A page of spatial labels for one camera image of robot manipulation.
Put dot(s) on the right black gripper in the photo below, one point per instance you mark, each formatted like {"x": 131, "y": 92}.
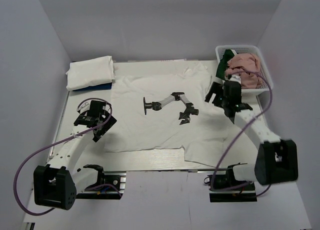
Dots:
{"x": 218, "y": 88}

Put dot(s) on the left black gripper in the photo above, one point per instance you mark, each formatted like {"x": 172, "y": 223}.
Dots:
{"x": 108, "y": 124}

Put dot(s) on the dark green t-shirt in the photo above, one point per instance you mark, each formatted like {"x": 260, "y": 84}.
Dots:
{"x": 223, "y": 64}

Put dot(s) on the pink t-shirt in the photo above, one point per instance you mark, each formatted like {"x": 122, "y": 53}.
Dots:
{"x": 244, "y": 65}

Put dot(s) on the white printed t-shirt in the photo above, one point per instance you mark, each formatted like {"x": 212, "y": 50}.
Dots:
{"x": 167, "y": 112}

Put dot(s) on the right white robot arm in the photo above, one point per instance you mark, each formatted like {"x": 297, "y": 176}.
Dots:
{"x": 277, "y": 159}

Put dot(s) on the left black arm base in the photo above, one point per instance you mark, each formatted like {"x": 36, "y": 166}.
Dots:
{"x": 112, "y": 188}

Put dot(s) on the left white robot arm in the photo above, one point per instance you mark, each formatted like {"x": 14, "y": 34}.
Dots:
{"x": 57, "y": 183}

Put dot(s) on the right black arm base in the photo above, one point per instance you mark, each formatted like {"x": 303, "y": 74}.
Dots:
{"x": 225, "y": 190}

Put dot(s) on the folded blue t-shirt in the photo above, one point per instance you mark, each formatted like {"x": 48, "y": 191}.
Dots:
{"x": 106, "y": 86}

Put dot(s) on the white plastic basket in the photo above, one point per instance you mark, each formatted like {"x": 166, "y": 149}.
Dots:
{"x": 240, "y": 49}

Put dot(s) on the folded white t-shirt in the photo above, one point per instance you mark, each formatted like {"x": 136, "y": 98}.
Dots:
{"x": 90, "y": 73}

